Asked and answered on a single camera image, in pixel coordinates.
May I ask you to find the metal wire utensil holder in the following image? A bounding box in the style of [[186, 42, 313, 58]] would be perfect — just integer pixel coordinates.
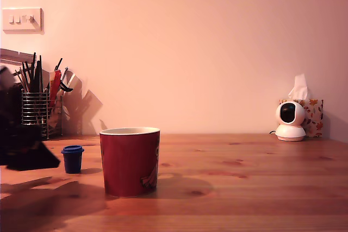
[[21, 88, 64, 139]]

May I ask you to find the red coffee mug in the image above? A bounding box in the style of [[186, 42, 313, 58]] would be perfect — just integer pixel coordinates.
[[99, 127, 161, 198]]

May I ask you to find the crumpled white paper packet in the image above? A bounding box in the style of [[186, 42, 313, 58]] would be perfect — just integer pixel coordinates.
[[48, 104, 71, 130]]

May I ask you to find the blue coffee capsule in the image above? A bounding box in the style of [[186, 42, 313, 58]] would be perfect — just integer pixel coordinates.
[[60, 145, 85, 174]]

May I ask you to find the red and white packet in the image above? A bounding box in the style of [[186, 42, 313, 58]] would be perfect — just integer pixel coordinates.
[[48, 69, 63, 108]]

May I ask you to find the leaf print tissue box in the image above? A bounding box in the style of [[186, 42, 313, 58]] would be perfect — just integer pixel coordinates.
[[279, 98, 325, 138]]

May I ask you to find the white tissue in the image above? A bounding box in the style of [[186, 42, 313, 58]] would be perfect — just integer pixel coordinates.
[[288, 73, 310, 100]]

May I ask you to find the white wall switch plate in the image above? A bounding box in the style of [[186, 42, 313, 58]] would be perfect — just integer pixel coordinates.
[[2, 7, 45, 35]]

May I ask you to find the small white round camera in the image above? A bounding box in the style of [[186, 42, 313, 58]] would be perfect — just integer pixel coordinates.
[[275, 100, 307, 142]]

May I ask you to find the brown wooden chopstick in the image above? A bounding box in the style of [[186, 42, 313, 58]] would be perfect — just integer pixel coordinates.
[[15, 69, 28, 93]]

